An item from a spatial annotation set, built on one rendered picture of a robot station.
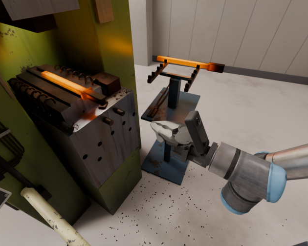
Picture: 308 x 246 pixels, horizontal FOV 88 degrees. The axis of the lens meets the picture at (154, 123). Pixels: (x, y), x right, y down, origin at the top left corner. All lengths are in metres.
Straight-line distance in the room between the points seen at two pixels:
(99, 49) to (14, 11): 0.42
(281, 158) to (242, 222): 1.03
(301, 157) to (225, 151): 0.19
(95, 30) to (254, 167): 0.82
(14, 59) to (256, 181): 1.12
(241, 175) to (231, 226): 1.07
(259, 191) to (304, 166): 0.14
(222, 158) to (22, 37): 1.04
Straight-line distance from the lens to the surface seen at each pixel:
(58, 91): 0.79
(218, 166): 0.45
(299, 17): 3.24
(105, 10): 0.90
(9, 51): 1.09
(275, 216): 1.69
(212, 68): 1.08
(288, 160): 0.57
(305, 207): 1.87
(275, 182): 0.47
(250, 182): 0.46
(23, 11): 0.58
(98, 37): 0.90
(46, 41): 1.15
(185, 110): 1.10
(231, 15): 3.10
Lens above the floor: 1.36
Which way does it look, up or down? 44 degrees down
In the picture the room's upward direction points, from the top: straight up
